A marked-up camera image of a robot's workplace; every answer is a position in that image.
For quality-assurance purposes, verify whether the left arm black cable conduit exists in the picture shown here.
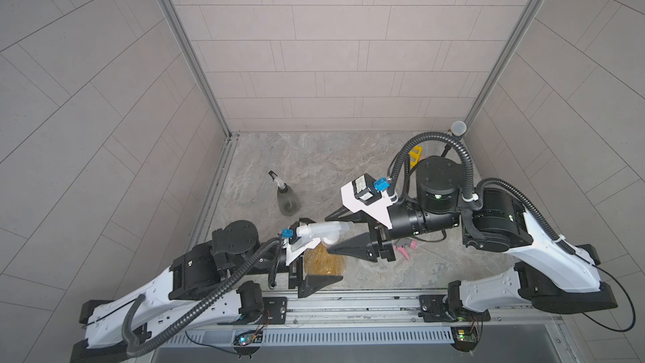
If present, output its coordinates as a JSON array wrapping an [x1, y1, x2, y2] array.
[[121, 238, 282, 358]]

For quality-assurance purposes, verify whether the black white spray nozzle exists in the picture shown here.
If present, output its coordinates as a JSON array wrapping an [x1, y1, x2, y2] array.
[[268, 171, 287, 191]]

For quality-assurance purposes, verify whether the clear spray nozzle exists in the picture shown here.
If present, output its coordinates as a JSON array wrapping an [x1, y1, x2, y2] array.
[[308, 221, 354, 245]]

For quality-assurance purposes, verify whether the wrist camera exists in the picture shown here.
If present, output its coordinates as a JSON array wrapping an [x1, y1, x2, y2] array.
[[281, 225, 321, 267], [341, 173, 398, 229]]

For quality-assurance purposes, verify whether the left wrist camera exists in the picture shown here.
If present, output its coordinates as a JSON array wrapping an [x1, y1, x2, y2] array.
[[281, 225, 321, 267]]

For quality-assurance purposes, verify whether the grey bottle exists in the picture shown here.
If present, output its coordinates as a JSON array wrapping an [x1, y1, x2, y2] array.
[[276, 184, 302, 217]]

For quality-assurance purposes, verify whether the yellow triangle block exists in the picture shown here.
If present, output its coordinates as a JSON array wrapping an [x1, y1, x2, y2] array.
[[408, 146, 423, 169]]

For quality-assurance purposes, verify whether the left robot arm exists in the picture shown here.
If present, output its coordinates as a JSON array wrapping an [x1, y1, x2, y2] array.
[[70, 219, 354, 362]]

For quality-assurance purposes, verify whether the orange plastic bottle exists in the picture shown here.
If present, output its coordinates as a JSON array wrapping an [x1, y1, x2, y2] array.
[[304, 243, 346, 276]]

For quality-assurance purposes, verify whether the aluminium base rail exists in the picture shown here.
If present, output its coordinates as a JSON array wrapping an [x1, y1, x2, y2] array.
[[160, 290, 564, 356]]

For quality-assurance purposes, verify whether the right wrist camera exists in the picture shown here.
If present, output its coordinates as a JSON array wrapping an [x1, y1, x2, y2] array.
[[341, 173, 398, 229]]

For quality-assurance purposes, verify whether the microphone on black stand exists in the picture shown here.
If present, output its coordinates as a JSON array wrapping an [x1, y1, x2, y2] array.
[[441, 120, 467, 157]]

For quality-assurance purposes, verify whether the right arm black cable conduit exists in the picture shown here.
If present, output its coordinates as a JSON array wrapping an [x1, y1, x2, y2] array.
[[387, 131, 578, 257]]

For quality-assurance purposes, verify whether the pink grey spray nozzle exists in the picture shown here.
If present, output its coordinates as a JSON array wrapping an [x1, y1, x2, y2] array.
[[395, 238, 418, 260]]

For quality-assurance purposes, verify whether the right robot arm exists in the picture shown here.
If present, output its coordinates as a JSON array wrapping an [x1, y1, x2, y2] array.
[[330, 156, 617, 322]]

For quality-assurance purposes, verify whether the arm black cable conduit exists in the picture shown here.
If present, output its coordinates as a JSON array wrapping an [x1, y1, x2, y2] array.
[[121, 238, 282, 358], [387, 131, 578, 257]]

